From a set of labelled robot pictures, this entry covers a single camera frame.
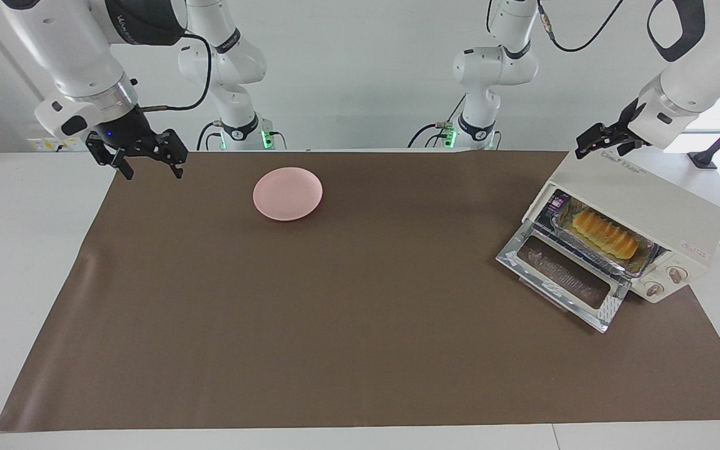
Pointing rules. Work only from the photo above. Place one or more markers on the pink round plate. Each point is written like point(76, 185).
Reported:
point(288, 194)

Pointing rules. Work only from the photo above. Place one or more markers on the metal oven rack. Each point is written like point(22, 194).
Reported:
point(550, 219)

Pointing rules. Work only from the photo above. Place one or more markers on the cream toaster oven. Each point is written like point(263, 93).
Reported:
point(647, 187)

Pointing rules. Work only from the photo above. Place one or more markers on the large round oven knob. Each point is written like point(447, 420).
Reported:
point(676, 274)

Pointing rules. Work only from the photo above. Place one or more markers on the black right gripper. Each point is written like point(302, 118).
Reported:
point(129, 137)

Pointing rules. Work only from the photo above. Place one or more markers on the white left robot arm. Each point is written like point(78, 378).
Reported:
point(697, 75)

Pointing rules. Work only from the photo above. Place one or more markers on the white wall socket box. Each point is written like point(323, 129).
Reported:
point(41, 144)

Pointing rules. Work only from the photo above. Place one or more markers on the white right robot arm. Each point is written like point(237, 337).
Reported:
point(72, 50)

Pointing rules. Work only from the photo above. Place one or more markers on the brown table mat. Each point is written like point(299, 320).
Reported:
point(397, 350)

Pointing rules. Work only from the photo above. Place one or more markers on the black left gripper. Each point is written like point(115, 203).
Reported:
point(625, 128)

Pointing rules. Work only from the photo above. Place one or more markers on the glass oven door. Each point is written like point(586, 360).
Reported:
point(522, 269)

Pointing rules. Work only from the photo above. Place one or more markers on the yellow sliced bread loaf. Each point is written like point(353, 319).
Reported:
point(604, 234)

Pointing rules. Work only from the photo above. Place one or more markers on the aluminium foil tray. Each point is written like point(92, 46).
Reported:
point(644, 262)

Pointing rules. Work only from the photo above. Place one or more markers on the small round oven knob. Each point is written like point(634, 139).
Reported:
point(652, 289)

